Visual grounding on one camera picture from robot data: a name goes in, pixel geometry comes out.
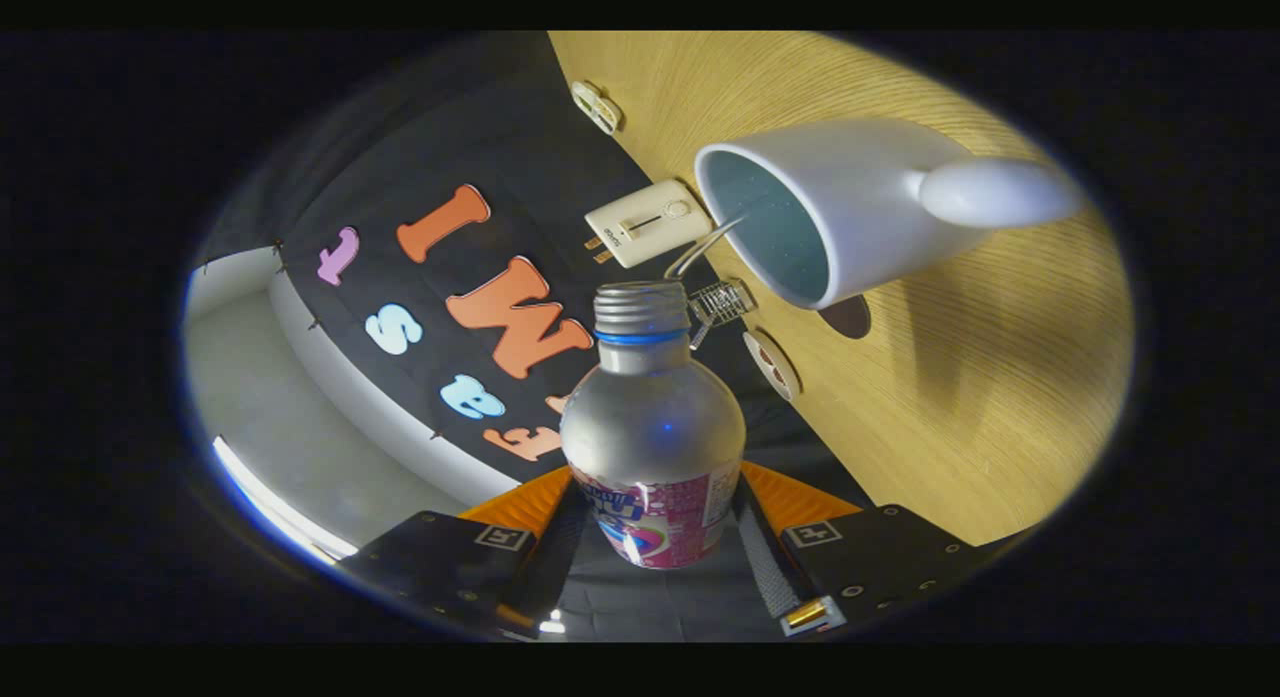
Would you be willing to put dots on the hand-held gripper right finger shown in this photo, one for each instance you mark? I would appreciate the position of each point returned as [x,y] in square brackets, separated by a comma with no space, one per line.
[770,567]

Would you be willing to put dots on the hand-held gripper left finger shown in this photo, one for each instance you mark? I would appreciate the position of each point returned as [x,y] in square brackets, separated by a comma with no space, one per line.
[555,557]

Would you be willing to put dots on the silver juice bottle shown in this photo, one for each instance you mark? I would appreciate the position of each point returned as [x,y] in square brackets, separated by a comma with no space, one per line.
[650,427]

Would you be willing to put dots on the dark brown round coaster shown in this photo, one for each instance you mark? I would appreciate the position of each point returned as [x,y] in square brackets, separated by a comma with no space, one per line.
[848,319]

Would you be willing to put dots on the white cup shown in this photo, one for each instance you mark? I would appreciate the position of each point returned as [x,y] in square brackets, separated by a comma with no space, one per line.
[860,207]

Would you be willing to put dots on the small plate with red food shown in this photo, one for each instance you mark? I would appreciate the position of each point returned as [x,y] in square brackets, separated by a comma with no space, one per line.
[772,364]

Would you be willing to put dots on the wooden table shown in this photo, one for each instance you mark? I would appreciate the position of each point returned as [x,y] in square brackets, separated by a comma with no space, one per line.
[1000,397]

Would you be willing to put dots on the large ceiling light panel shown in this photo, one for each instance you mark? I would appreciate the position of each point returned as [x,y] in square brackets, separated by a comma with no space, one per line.
[270,502]

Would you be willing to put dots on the white toaster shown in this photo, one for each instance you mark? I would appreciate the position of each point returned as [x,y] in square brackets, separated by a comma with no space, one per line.
[650,222]

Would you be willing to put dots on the white divided snack dish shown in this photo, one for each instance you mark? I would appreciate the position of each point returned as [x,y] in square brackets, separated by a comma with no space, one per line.
[597,105]

